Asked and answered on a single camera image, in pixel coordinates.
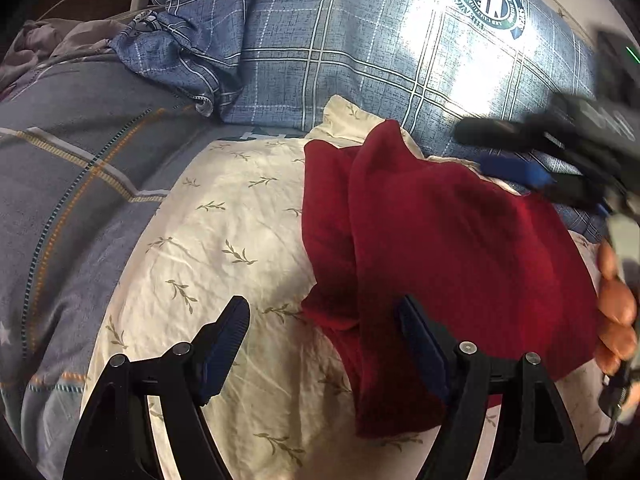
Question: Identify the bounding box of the blue plaid pillow with emblem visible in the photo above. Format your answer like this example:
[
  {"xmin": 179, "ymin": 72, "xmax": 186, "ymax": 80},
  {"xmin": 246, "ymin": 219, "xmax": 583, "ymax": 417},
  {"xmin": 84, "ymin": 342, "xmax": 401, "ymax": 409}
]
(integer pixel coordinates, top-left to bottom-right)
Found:
[{"xmin": 220, "ymin": 0, "xmax": 618, "ymax": 243}]

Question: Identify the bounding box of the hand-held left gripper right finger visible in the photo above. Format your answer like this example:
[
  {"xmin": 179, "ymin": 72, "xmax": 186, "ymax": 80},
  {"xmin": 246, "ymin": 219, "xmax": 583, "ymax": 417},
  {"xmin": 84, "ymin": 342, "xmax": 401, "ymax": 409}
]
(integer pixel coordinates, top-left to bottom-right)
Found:
[{"xmin": 395, "ymin": 294, "xmax": 589, "ymax": 480}]

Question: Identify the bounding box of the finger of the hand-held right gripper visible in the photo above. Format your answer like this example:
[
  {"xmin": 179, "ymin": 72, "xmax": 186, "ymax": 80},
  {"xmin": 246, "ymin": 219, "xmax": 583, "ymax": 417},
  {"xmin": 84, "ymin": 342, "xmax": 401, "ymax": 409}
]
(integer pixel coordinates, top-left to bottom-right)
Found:
[
  {"xmin": 476, "ymin": 153, "xmax": 603, "ymax": 207},
  {"xmin": 454, "ymin": 114, "xmax": 568, "ymax": 152}
]

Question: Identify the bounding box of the grey striped blanket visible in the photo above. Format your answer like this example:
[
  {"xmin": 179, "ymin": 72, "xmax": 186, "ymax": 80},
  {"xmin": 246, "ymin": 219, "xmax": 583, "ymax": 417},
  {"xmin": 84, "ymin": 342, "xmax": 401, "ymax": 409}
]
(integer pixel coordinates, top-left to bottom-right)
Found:
[{"xmin": 0, "ymin": 55, "xmax": 223, "ymax": 471}]

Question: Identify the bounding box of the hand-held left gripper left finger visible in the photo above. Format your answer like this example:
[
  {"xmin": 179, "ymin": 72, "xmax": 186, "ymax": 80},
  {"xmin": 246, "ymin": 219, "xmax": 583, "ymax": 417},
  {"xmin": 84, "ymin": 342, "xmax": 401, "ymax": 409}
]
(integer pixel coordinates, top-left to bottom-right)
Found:
[{"xmin": 62, "ymin": 295, "xmax": 251, "ymax": 480}]

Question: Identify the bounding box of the red fleece garment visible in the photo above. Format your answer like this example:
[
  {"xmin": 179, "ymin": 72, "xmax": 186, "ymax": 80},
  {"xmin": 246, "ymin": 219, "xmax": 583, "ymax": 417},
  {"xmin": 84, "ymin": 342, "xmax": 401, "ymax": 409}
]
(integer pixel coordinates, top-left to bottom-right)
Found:
[{"xmin": 300, "ymin": 119, "xmax": 603, "ymax": 441}]

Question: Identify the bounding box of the person's right hand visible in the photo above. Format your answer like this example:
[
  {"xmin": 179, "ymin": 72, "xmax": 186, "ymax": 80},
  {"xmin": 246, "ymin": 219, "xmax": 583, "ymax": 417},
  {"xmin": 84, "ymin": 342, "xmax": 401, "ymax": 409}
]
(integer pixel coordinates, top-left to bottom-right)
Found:
[{"xmin": 594, "ymin": 239, "xmax": 639, "ymax": 377}]

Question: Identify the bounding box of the cream leaf-print pillow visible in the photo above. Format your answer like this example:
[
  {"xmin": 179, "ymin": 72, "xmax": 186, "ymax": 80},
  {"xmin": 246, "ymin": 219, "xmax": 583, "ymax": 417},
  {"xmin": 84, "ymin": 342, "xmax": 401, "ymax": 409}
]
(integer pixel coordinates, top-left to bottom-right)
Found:
[{"xmin": 85, "ymin": 95, "xmax": 621, "ymax": 480}]

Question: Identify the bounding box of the crumpled blue plaid cloth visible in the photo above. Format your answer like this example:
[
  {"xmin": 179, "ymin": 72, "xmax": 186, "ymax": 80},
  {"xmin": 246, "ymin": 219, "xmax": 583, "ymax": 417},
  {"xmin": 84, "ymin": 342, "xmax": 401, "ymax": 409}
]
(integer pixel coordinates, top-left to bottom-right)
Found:
[{"xmin": 110, "ymin": 0, "xmax": 262, "ymax": 118}]

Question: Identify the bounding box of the grey-brown crumpled cloth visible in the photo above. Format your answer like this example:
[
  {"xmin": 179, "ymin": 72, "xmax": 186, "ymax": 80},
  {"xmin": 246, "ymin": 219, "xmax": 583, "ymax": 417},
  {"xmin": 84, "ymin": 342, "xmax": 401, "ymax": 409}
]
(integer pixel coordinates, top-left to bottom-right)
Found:
[{"xmin": 0, "ymin": 17, "xmax": 128, "ymax": 103}]

